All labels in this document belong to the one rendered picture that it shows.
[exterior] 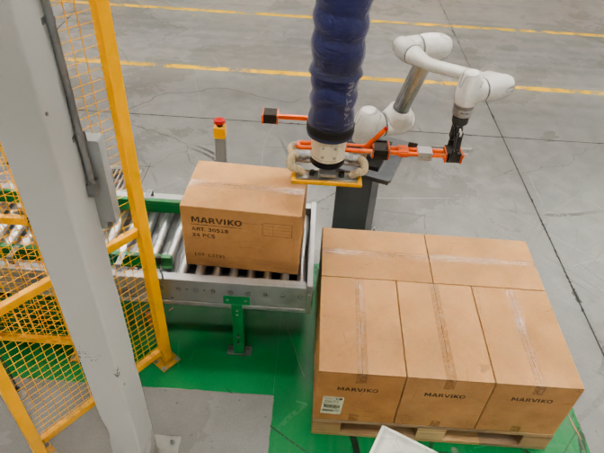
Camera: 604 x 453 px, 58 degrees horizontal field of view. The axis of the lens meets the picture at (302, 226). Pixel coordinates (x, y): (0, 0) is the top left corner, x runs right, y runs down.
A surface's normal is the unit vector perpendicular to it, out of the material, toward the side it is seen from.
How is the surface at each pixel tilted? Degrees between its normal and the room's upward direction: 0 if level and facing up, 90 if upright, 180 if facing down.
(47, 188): 90
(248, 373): 0
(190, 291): 90
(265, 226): 90
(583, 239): 0
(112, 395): 90
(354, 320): 0
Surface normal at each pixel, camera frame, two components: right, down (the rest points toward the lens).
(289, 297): -0.05, 0.65
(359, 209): -0.38, 0.58
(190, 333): 0.05, -0.76
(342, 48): 0.10, 0.44
